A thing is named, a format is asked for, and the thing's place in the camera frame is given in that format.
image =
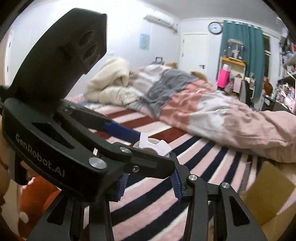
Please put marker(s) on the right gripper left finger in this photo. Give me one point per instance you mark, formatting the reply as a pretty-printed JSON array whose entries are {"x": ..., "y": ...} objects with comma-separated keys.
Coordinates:
[{"x": 64, "y": 218}]

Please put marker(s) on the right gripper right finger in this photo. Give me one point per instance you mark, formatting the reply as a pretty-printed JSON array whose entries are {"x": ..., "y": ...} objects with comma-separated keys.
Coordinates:
[{"x": 232, "y": 218}]

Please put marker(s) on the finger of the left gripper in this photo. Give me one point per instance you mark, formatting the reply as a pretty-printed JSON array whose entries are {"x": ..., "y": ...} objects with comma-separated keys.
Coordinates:
[
  {"x": 97, "y": 121},
  {"x": 119, "y": 158}
]

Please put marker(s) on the person's left hand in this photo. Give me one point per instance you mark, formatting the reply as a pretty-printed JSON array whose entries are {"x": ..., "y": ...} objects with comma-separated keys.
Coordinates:
[{"x": 6, "y": 175}]

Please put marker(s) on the cream fluffy blanket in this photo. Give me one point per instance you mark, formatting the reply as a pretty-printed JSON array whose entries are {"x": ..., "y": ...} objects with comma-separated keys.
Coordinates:
[{"x": 111, "y": 84}]

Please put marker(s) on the cardboard box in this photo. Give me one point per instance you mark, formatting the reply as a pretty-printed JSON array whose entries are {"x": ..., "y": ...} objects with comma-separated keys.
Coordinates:
[{"x": 271, "y": 200}]

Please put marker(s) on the striped plush bed blanket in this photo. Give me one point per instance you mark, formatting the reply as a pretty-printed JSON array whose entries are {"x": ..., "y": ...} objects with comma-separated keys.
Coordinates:
[{"x": 121, "y": 151}]

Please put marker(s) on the pink grey patchwork duvet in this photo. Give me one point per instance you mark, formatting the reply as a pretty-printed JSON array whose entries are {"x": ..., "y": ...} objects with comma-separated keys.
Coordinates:
[{"x": 195, "y": 106}]

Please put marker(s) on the black suitcase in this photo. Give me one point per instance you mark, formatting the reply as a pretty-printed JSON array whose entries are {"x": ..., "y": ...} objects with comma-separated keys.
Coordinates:
[{"x": 158, "y": 61}]

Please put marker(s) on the white air conditioner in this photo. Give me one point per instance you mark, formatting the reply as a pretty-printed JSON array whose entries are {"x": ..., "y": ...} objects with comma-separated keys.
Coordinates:
[{"x": 162, "y": 22}]

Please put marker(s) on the white door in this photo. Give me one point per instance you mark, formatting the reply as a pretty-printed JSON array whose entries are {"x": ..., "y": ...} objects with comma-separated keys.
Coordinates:
[{"x": 194, "y": 52}]

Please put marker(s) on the pink gift bag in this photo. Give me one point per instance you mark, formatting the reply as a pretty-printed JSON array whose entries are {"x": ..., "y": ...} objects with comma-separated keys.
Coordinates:
[{"x": 223, "y": 78}]

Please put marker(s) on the grey bookshelf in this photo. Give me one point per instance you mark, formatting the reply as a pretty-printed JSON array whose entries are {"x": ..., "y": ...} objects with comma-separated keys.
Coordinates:
[{"x": 279, "y": 76}]

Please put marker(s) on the wooden shelf unit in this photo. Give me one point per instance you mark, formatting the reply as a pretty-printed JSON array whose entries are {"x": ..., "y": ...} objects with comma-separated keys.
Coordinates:
[{"x": 240, "y": 84}]

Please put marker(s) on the teal curtain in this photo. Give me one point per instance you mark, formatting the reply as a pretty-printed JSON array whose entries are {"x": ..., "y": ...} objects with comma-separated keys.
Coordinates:
[{"x": 253, "y": 52}]

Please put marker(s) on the black camera box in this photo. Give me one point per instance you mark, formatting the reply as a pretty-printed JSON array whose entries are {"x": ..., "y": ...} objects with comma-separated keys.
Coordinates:
[{"x": 65, "y": 52}]

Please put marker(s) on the wall poster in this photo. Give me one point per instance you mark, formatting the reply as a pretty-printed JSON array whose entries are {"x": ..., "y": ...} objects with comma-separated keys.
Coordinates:
[{"x": 144, "y": 42}]

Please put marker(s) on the round wall clock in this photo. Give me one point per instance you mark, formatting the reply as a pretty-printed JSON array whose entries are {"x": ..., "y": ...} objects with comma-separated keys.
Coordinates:
[{"x": 215, "y": 28}]

